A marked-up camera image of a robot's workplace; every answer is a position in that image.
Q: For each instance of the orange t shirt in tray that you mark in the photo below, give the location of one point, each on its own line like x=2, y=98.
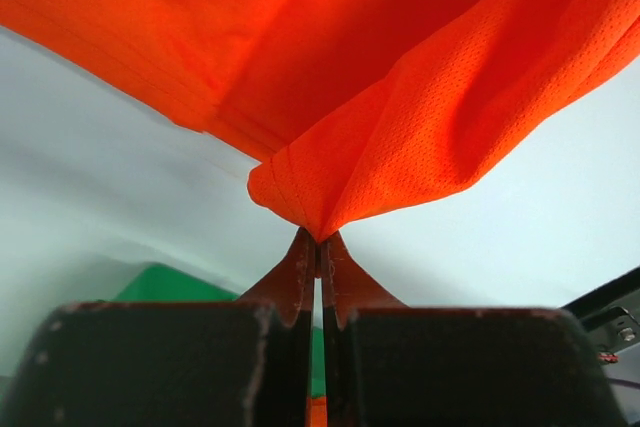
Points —
x=317, y=412

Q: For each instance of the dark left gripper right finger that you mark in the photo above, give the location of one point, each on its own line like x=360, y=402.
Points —
x=389, y=364

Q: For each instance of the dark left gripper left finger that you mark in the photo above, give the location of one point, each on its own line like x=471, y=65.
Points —
x=245, y=362

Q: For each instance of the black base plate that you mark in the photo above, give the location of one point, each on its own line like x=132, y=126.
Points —
x=610, y=313

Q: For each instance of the orange t shirt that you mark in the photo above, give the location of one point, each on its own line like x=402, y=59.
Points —
x=317, y=412
x=352, y=108

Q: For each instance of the green plastic tray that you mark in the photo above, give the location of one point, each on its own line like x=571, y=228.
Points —
x=161, y=283

